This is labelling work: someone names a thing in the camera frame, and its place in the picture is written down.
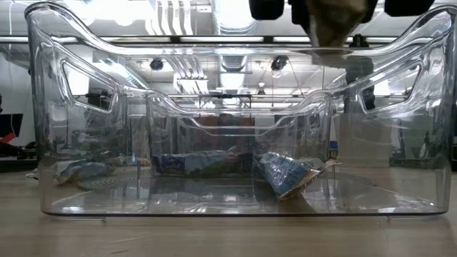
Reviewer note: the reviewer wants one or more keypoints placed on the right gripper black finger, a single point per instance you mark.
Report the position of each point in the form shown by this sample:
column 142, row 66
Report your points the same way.
column 407, row 7
column 266, row 9

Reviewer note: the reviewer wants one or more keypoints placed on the blue and tan granola bar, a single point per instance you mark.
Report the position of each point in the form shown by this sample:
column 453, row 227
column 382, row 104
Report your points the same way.
column 335, row 21
column 285, row 175

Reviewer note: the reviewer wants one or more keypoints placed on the dark blue green granola bar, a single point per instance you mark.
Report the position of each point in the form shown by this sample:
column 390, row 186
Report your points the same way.
column 200, row 164

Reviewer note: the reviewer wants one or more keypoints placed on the light blue Quaker granola bar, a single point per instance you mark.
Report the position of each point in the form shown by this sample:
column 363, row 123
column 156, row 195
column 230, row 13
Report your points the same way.
column 85, row 169

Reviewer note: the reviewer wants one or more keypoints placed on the black ceiling spotlight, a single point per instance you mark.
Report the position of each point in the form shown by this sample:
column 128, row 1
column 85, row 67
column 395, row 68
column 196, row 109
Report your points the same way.
column 279, row 62
column 156, row 64

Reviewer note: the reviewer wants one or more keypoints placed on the green cactus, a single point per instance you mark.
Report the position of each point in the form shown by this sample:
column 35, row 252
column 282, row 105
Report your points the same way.
column 360, row 82

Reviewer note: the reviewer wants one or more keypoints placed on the white plant pot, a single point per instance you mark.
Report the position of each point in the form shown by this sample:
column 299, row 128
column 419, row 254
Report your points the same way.
column 364, row 135

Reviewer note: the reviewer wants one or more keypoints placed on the large clear plastic bin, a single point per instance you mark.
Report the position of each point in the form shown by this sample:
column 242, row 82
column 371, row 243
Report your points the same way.
column 143, row 203
column 168, row 125

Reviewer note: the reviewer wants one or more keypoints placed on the small red object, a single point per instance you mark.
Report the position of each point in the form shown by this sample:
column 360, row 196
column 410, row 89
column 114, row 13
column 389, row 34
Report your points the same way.
column 7, row 138

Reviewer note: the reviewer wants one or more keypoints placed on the silver ceiling air duct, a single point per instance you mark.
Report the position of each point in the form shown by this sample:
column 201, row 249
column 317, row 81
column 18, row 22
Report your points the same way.
column 235, row 16

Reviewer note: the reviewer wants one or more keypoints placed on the black table edge frame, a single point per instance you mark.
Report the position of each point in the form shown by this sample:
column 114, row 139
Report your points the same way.
column 16, row 164

